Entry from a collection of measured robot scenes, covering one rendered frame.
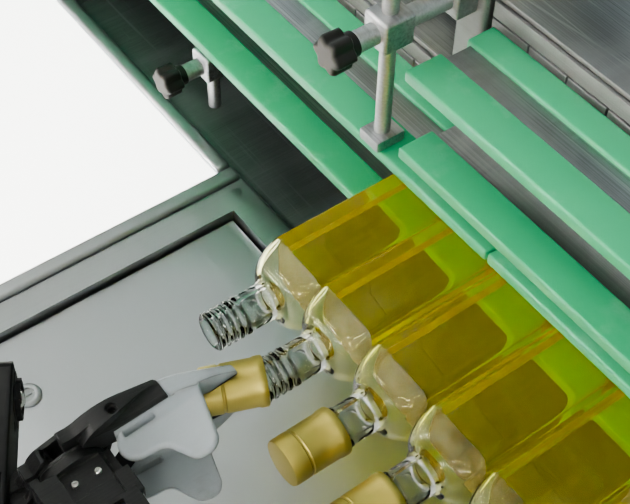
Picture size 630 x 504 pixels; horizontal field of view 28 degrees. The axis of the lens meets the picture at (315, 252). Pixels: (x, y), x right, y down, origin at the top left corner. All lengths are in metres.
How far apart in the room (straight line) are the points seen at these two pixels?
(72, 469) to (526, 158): 0.34
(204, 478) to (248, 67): 0.41
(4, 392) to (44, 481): 0.08
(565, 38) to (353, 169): 0.24
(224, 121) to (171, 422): 0.50
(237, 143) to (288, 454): 0.49
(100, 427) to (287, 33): 0.39
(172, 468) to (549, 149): 0.32
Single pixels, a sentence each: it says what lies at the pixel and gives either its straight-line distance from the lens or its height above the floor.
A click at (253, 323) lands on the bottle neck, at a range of 0.88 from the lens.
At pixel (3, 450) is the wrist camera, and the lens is 0.81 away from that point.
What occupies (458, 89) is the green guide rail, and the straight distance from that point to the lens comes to 0.84.
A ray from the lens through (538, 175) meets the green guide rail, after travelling 0.80.
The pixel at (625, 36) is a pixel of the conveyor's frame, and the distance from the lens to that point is 0.88.
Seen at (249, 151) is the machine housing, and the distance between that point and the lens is 1.21.
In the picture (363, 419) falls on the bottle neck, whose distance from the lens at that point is 0.82.
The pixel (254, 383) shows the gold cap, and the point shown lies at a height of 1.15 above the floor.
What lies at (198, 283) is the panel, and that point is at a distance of 1.07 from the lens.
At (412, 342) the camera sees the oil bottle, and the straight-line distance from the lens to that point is 0.84.
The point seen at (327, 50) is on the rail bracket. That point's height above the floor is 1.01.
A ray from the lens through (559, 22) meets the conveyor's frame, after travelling 0.88.
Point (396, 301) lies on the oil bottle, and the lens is 0.85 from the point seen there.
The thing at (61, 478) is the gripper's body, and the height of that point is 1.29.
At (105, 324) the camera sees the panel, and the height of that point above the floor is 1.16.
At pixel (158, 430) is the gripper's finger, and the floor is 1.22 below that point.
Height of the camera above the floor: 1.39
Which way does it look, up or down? 22 degrees down
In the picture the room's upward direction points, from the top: 119 degrees counter-clockwise
